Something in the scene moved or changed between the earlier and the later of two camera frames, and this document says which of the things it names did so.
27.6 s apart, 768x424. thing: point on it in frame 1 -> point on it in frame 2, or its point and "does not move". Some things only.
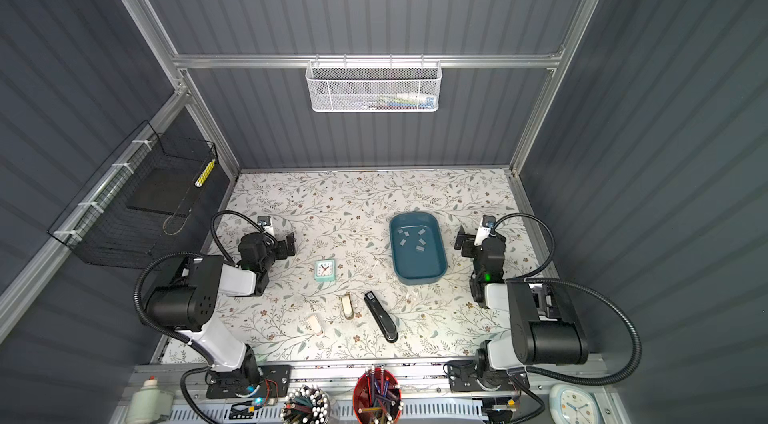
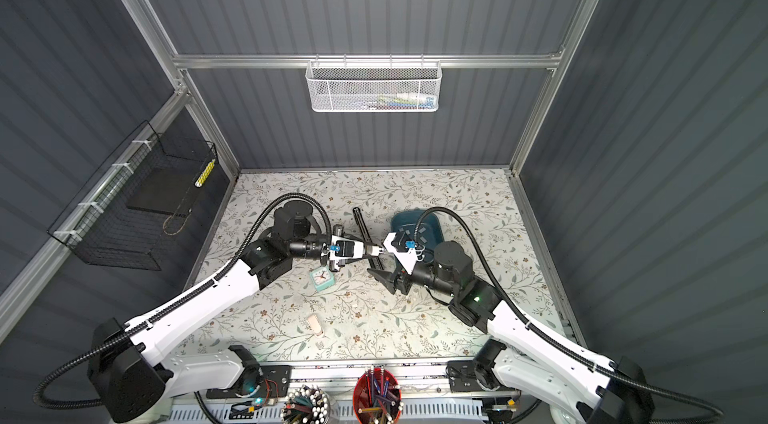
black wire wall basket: [146, 203] does not move
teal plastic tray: [418, 246] does not move
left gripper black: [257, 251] -> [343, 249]
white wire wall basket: [373, 86] does not move
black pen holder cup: [305, 405] does not move
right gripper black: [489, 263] -> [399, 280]
